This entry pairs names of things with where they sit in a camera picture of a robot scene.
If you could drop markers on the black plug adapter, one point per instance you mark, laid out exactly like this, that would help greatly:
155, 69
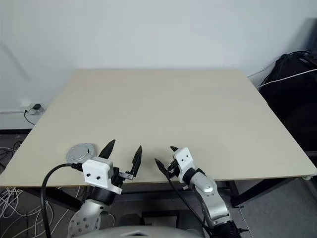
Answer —
37, 106

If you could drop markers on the round silver motor lid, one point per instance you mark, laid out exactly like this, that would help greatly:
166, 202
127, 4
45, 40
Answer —
80, 153

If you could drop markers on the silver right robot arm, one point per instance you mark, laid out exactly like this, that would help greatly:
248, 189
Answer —
208, 188

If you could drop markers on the dark flat block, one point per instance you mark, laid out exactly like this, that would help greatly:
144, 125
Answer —
159, 218

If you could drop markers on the black bag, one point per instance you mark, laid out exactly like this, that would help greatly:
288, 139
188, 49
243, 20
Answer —
289, 104

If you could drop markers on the round silver motor housing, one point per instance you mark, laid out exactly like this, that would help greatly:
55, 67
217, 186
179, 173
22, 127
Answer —
93, 148

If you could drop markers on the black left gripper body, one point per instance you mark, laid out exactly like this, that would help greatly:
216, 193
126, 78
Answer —
115, 177

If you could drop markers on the black table frame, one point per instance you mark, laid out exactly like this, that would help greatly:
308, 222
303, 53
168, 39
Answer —
236, 193

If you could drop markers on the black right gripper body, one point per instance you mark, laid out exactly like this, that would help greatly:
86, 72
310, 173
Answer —
173, 169

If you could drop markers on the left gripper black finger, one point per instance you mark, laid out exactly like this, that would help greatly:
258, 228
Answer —
108, 150
135, 161

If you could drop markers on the dark rounded shape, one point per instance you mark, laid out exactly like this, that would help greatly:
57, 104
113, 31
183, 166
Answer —
130, 220

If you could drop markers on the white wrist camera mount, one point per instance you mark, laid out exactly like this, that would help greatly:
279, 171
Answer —
183, 157
96, 168

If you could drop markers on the small white clip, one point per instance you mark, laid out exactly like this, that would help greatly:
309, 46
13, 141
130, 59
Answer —
185, 188

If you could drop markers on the silver robot torso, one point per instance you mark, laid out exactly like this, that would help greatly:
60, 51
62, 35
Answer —
138, 233

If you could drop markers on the grey table corner bracket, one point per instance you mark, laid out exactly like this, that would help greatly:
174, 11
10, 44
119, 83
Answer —
307, 177

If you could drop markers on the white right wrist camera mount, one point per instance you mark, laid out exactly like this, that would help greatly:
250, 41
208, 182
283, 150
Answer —
183, 157

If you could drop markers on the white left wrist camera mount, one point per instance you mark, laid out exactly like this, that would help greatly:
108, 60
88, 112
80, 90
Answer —
96, 168

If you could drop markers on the grey power socket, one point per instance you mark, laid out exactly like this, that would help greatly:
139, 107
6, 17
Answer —
30, 111

